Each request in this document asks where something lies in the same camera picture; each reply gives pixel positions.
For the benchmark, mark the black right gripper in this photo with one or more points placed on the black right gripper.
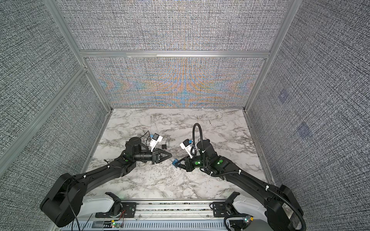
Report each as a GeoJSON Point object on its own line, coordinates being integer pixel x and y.
{"type": "Point", "coordinates": [189, 167]}

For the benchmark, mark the aluminium front frame rail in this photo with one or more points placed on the aluminium front frame rail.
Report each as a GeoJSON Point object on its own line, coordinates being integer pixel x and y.
{"type": "Point", "coordinates": [178, 215]}

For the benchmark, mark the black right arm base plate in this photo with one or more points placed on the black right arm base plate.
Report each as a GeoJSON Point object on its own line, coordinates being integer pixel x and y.
{"type": "Point", "coordinates": [223, 210]}

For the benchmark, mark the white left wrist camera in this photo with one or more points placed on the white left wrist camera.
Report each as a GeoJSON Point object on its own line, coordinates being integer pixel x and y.
{"type": "Point", "coordinates": [155, 139]}

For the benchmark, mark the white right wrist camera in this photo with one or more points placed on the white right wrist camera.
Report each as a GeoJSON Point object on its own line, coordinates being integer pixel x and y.
{"type": "Point", "coordinates": [189, 147]}

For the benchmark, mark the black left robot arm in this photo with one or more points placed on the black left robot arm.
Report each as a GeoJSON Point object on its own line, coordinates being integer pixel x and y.
{"type": "Point", "coordinates": [63, 202]}

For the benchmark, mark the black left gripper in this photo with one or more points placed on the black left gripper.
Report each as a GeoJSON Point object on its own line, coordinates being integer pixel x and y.
{"type": "Point", "coordinates": [157, 159]}

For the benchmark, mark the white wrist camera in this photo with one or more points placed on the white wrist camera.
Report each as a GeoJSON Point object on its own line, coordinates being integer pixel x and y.
{"type": "Point", "coordinates": [155, 139]}
{"type": "Point", "coordinates": [189, 147]}

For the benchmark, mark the blue padlock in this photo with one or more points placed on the blue padlock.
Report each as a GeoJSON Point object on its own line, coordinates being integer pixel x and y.
{"type": "Point", "coordinates": [174, 163]}

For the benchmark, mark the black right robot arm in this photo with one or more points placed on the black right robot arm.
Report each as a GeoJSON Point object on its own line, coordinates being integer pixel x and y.
{"type": "Point", "coordinates": [283, 212]}

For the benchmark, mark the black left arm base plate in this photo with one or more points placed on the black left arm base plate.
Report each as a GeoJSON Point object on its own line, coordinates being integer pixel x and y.
{"type": "Point", "coordinates": [122, 210]}

